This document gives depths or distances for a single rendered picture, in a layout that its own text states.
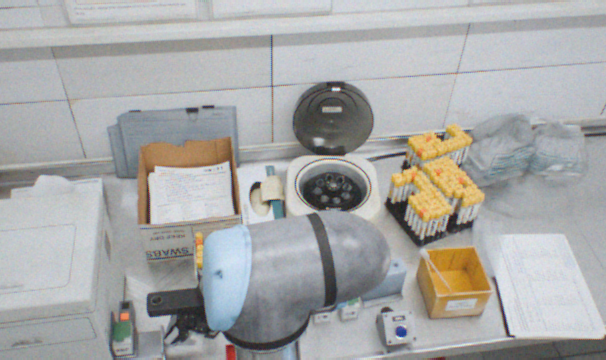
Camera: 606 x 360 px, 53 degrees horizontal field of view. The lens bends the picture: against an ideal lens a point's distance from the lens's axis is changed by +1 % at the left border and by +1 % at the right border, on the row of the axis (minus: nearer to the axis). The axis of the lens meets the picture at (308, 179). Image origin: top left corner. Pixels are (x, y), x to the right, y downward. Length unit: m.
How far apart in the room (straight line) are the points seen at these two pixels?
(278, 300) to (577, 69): 1.42
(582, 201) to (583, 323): 0.43
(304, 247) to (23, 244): 0.72
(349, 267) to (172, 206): 0.96
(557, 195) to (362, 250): 1.22
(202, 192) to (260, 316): 0.95
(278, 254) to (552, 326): 0.98
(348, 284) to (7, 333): 0.75
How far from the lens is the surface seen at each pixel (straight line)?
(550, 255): 1.69
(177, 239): 1.51
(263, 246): 0.69
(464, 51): 1.73
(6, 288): 1.25
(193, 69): 1.59
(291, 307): 0.71
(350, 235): 0.71
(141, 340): 1.41
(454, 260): 1.55
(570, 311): 1.61
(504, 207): 1.78
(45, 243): 1.28
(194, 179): 1.66
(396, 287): 1.49
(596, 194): 1.93
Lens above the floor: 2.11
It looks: 45 degrees down
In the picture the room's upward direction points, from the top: 3 degrees clockwise
